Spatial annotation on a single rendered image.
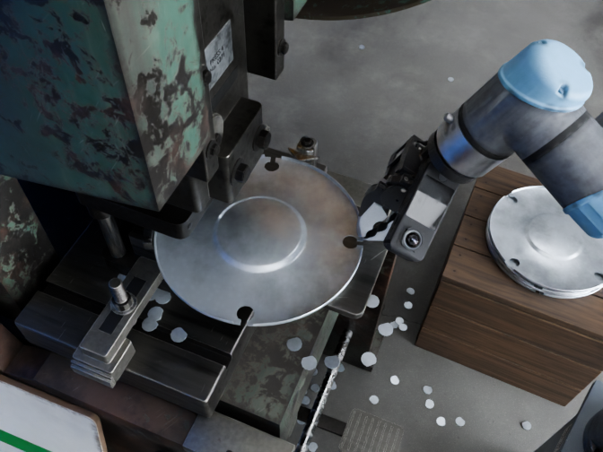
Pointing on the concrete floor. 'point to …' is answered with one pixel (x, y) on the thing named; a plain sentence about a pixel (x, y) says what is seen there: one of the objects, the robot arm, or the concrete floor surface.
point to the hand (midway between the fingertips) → (364, 237)
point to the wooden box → (509, 312)
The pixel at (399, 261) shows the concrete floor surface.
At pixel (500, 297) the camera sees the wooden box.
